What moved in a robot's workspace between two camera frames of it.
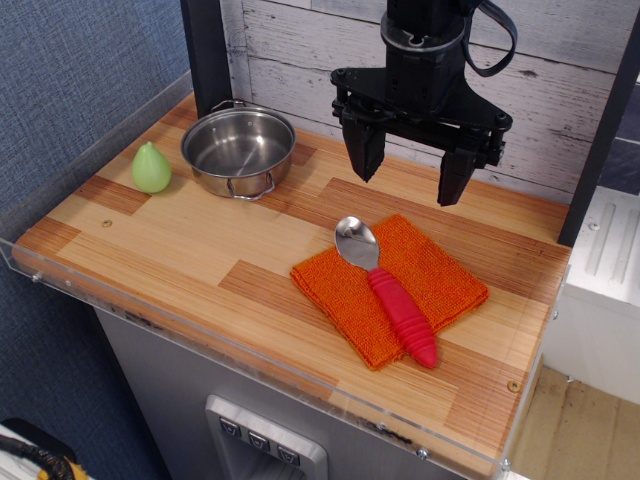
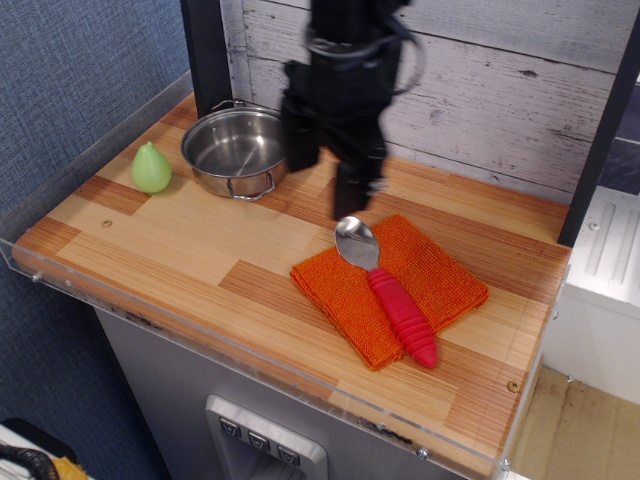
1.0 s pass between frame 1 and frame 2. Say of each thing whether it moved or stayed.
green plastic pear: stayed
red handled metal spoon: stayed
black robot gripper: moved
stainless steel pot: stayed
